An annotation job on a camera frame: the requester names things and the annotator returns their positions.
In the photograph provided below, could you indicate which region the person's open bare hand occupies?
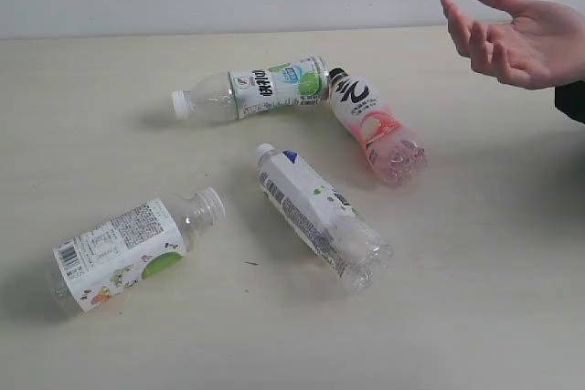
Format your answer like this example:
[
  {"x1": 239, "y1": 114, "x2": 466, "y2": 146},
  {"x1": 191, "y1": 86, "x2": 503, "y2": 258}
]
[{"x1": 441, "y1": 0, "x2": 584, "y2": 90}]

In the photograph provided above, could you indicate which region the green label clear bottle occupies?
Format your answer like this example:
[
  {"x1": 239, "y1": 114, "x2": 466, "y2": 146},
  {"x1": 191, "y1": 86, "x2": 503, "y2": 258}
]
[{"x1": 171, "y1": 56, "x2": 330, "y2": 122}]

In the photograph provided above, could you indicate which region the white blue label bottle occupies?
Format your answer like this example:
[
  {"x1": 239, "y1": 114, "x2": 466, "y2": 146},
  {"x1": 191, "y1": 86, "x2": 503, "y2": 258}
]
[{"x1": 254, "y1": 143, "x2": 392, "y2": 293}]

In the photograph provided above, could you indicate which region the capless fruit label bottle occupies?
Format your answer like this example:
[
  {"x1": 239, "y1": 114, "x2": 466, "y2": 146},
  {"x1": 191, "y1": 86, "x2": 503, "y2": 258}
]
[{"x1": 48, "y1": 187, "x2": 225, "y2": 316}]

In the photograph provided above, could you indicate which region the pink peach label bottle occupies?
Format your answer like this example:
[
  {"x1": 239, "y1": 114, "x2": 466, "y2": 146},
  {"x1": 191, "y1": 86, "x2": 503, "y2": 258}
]
[{"x1": 328, "y1": 68, "x2": 426, "y2": 186}]

